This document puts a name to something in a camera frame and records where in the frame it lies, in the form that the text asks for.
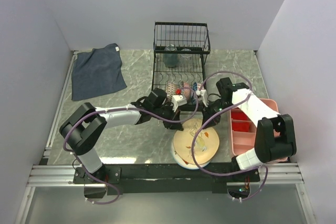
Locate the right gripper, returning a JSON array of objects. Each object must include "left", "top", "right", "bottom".
[{"left": 200, "top": 99, "right": 235, "bottom": 130}]

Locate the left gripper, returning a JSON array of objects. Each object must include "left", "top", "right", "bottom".
[{"left": 152, "top": 102, "right": 183, "bottom": 130}]

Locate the blue scale pattern bowl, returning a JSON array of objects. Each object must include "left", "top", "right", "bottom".
[{"left": 165, "top": 82, "right": 180, "bottom": 100}]

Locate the blue patterned bowl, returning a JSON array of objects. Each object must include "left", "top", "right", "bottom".
[{"left": 191, "top": 82, "right": 204, "bottom": 104}]

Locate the pink floral leaf-pattern bowl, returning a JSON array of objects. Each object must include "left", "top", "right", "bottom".
[{"left": 179, "top": 81, "right": 192, "bottom": 100}]

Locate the blue grey ceramic mug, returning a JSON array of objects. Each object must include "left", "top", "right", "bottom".
[{"left": 163, "top": 45, "right": 179, "bottom": 68}]

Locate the clear glass cup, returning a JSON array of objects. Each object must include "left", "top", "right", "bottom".
[{"left": 180, "top": 48, "right": 192, "bottom": 65}]

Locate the light blue plate underneath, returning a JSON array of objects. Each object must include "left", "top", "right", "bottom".
[{"left": 171, "top": 144, "right": 199, "bottom": 170}]

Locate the beige bird pattern plate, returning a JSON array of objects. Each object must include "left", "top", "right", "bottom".
[{"left": 173, "top": 118, "right": 219, "bottom": 165}]

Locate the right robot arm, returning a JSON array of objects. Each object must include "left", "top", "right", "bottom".
[{"left": 202, "top": 77, "right": 297, "bottom": 181}]

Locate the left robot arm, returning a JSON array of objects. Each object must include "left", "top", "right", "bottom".
[{"left": 59, "top": 89, "right": 183, "bottom": 183}]

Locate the red tray item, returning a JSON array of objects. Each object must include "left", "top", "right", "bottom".
[
  {"left": 231, "top": 111, "right": 249, "bottom": 121},
  {"left": 232, "top": 121, "right": 253, "bottom": 133}
]

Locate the pink compartment tray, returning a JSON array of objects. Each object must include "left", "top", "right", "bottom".
[{"left": 229, "top": 98, "right": 289, "bottom": 163}]

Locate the dark blue cloth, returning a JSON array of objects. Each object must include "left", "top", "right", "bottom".
[{"left": 71, "top": 43, "right": 127, "bottom": 101}]

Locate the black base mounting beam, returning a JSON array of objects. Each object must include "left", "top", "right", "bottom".
[{"left": 73, "top": 163, "right": 260, "bottom": 200}]

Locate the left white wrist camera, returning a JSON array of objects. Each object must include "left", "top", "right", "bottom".
[{"left": 171, "top": 89, "right": 188, "bottom": 112}]

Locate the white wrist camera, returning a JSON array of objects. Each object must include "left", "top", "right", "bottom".
[
  {"left": 196, "top": 89, "right": 208, "bottom": 107},
  {"left": 171, "top": 89, "right": 188, "bottom": 112}
]

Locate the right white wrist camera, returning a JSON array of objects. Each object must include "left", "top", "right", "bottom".
[{"left": 196, "top": 89, "right": 208, "bottom": 107}]

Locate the black wire dish rack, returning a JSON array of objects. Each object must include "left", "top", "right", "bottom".
[{"left": 151, "top": 21, "right": 211, "bottom": 90}]

